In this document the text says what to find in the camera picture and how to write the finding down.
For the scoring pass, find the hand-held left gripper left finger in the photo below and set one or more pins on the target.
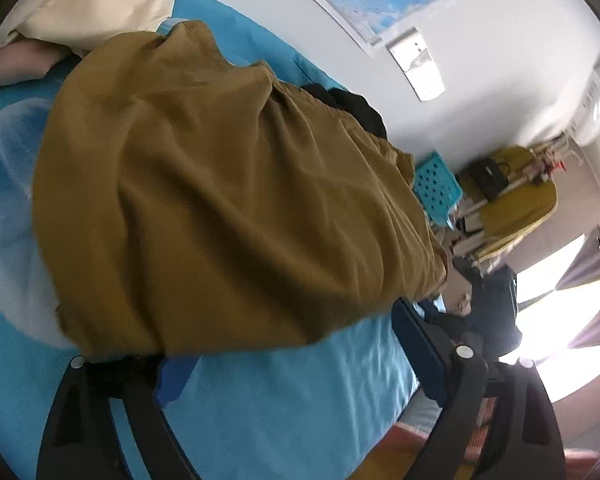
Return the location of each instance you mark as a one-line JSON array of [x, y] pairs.
[[175, 375]]

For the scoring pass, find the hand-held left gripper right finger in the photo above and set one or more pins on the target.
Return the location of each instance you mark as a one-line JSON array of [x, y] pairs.
[[422, 350]]

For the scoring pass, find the mustard brown jacket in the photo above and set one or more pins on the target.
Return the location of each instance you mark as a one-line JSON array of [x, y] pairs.
[[220, 210]]

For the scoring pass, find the white clothes rack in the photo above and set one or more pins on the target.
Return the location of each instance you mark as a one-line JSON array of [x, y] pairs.
[[520, 180]]

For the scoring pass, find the grey window curtain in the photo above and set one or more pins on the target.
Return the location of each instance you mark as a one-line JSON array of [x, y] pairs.
[[590, 285]]

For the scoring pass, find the hanging mustard yellow coat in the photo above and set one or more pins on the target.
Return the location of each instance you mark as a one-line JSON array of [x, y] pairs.
[[517, 200]]

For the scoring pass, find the light blue bed sheet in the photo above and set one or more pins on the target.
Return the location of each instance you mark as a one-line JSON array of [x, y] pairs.
[[290, 400]]

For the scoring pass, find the black hanging bag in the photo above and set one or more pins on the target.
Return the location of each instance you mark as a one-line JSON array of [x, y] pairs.
[[487, 177]]

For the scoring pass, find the turquoise plastic basket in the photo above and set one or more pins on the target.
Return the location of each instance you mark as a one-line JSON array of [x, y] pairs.
[[435, 190]]

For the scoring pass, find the white air conditioner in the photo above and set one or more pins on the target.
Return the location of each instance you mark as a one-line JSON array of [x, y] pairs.
[[597, 105]]

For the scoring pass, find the black cloth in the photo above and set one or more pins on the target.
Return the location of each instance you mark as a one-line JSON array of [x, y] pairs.
[[352, 107]]

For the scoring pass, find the pink cloth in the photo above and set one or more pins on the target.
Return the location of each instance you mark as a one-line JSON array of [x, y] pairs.
[[15, 62]]

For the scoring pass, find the white wall socket row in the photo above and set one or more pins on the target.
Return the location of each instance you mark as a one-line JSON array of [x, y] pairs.
[[417, 62]]

